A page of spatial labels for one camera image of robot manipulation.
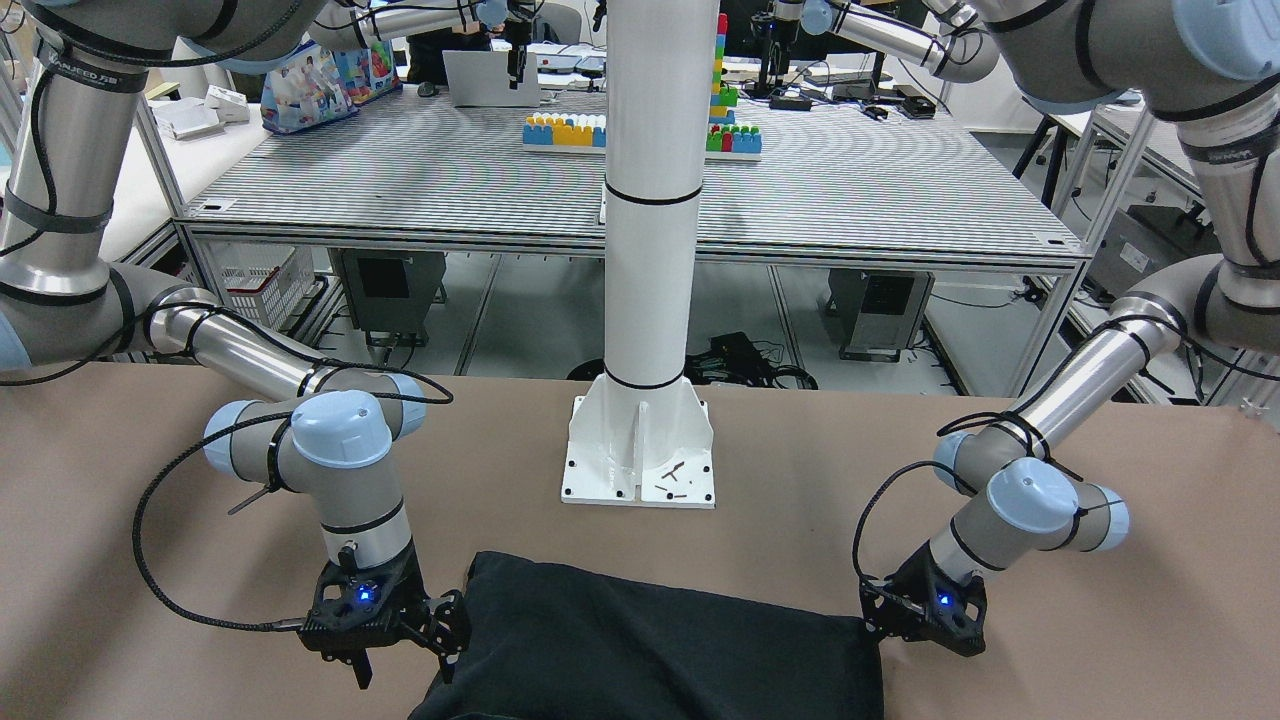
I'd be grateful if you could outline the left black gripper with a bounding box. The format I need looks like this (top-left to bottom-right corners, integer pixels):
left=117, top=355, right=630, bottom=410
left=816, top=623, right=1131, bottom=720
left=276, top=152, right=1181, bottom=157
left=860, top=544, right=987, bottom=657

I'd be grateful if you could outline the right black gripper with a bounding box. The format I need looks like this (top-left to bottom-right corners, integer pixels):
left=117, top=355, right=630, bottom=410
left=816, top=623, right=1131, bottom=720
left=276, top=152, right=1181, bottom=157
left=300, top=548, right=471, bottom=691

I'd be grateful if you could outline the black t-shirt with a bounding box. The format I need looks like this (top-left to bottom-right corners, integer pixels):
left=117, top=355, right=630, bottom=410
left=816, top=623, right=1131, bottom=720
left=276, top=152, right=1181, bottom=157
left=412, top=551, right=884, bottom=719

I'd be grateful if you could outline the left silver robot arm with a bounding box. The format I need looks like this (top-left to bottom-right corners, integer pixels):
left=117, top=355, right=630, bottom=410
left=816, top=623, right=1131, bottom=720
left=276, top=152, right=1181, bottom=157
left=859, top=1, right=1277, bottom=656

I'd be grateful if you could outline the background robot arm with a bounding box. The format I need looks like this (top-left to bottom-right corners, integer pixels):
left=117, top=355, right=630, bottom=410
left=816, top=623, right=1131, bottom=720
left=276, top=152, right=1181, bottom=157
left=771, top=1, right=1000, bottom=85

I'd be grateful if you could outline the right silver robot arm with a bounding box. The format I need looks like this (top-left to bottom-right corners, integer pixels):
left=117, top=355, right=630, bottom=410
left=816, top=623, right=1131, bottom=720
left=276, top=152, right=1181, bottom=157
left=3, top=1, right=470, bottom=687

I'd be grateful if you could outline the white plastic crate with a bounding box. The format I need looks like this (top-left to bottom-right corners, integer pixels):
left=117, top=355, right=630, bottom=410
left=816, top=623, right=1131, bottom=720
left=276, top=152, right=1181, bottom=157
left=211, top=242, right=314, bottom=331

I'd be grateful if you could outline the striped aluminium work table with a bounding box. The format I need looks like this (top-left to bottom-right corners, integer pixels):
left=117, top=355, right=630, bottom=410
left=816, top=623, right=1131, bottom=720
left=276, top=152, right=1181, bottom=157
left=180, top=91, right=1091, bottom=395

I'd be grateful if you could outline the colourful toy block set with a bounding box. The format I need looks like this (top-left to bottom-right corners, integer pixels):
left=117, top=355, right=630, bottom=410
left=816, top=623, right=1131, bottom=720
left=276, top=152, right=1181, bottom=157
left=521, top=12, right=763, bottom=161

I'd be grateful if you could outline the colourful gift bag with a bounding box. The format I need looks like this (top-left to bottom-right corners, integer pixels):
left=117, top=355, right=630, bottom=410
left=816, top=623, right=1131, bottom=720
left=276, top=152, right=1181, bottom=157
left=261, top=41, right=401, bottom=135

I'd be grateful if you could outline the silver laptop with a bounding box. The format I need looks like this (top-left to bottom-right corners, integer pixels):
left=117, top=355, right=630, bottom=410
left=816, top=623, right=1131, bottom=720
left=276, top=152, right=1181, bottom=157
left=443, top=50, right=541, bottom=108

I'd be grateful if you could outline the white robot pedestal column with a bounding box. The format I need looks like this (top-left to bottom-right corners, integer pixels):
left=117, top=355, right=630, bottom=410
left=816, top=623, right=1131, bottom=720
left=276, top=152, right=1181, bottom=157
left=561, top=1, right=719, bottom=509

